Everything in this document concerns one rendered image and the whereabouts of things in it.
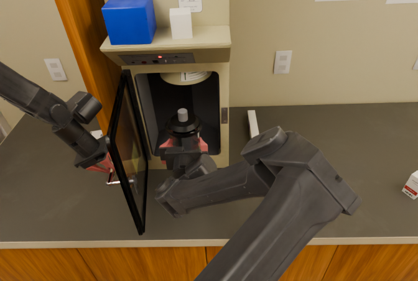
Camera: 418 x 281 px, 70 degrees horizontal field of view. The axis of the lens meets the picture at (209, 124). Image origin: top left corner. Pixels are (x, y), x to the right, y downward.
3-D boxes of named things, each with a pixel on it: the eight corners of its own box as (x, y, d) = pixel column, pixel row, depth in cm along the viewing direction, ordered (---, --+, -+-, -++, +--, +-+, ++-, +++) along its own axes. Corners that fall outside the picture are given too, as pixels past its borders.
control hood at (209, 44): (119, 61, 87) (110, 28, 81) (229, 58, 86) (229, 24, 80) (108, 82, 78) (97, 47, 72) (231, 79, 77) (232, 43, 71)
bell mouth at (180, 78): (163, 59, 107) (161, 45, 104) (212, 58, 107) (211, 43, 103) (156, 86, 94) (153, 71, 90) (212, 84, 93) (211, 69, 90)
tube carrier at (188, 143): (173, 163, 104) (166, 113, 91) (203, 162, 104) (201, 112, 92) (171, 187, 95) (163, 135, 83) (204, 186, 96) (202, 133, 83)
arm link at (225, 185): (269, 145, 36) (323, 207, 38) (287, 118, 40) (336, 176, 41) (145, 194, 70) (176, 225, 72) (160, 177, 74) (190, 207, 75)
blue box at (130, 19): (120, 29, 80) (112, -6, 74) (157, 28, 80) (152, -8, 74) (110, 45, 72) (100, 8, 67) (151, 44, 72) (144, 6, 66)
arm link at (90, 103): (25, 105, 68) (47, 112, 64) (60, 72, 73) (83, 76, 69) (58, 137, 77) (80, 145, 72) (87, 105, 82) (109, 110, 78)
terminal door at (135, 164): (147, 163, 113) (124, 70, 87) (142, 237, 89) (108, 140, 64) (145, 163, 113) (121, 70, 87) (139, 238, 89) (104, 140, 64)
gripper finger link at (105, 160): (106, 166, 87) (83, 147, 82) (126, 157, 86) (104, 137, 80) (102, 184, 82) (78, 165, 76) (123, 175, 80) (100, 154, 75)
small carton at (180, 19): (172, 32, 77) (169, 8, 74) (191, 30, 78) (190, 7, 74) (172, 40, 74) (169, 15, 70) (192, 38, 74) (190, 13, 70)
